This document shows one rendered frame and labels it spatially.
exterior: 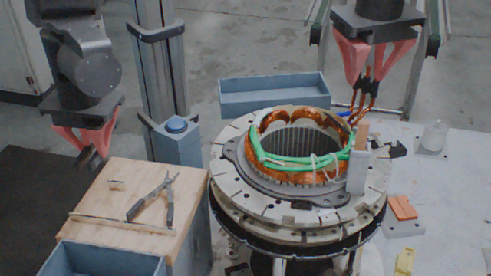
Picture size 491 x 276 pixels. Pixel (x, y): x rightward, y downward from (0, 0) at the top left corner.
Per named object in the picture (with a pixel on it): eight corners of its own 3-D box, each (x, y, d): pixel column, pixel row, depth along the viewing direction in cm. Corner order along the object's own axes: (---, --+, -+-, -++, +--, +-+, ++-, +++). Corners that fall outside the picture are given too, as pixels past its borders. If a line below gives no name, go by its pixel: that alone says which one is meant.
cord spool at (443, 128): (443, 156, 133) (449, 135, 129) (419, 152, 134) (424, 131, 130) (442, 142, 138) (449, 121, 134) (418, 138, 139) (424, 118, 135)
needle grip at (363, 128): (366, 156, 74) (372, 123, 70) (355, 157, 73) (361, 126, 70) (360, 149, 75) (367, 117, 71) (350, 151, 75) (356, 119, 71)
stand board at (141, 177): (173, 266, 74) (171, 256, 72) (58, 247, 77) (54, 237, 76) (209, 179, 89) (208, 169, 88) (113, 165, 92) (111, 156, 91)
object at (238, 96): (311, 161, 133) (320, 70, 115) (321, 188, 124) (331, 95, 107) (222, 169, 131) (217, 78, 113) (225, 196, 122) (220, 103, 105)
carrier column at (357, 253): (358, 280, 100) (373, 208, 87) (345, 278, 100) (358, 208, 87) (357, 270, 101) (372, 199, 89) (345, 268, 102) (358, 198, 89)
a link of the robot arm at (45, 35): (74, 9, 64) (30, 20, 62) (96, 26, 60) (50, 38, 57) (86, 57, 68) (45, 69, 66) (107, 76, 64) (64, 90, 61)
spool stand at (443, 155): (448, 161, 132) (458, 132, 126) (413, 156, 134) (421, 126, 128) (446, 141, 139) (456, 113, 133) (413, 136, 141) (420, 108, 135)
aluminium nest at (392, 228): (424, 234, 112) (426, 227, 110) (387, 239, 111) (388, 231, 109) (401, 198, 121) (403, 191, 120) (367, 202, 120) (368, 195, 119)
